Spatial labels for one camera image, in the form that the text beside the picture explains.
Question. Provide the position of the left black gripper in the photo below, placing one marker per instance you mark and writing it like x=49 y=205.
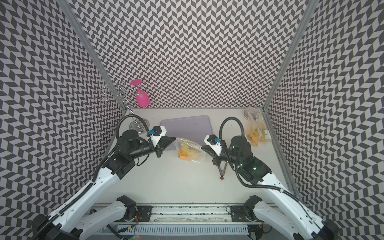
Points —
x=161 y=146

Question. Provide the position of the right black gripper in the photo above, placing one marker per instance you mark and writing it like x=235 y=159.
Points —
x=216 y=159

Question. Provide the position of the clear bag with cookies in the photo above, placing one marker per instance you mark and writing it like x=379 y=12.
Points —
x=189 y=151

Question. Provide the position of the clear resealable bag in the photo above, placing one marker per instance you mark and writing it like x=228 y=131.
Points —
x=256 y=130
x=265 y=132

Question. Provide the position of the red metal tongs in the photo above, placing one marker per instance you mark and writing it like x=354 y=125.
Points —
x=222 y=169

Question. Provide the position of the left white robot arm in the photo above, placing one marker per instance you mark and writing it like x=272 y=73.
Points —
x=69 y=222

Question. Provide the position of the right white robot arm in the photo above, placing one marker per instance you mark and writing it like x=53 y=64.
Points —
x=293 y=219

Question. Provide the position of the lavender plastic tray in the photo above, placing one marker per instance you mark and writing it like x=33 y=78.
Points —
x=194 y=128

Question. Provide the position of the pink plastic wine glass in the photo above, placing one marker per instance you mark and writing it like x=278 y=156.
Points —
x=141 y=96

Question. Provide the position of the small pink stacked bowls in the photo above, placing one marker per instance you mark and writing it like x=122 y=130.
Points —
x=252 y=112

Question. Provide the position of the metal wire glass rack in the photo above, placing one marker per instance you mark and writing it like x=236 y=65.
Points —
x=125 y=92

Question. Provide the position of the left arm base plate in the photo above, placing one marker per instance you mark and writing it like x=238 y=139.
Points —
x=144 y=213

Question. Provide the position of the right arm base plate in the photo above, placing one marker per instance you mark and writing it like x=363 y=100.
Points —
x=243 y=214

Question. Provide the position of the aluminium mounting rail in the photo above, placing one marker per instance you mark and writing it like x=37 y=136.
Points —
x=191 y=214

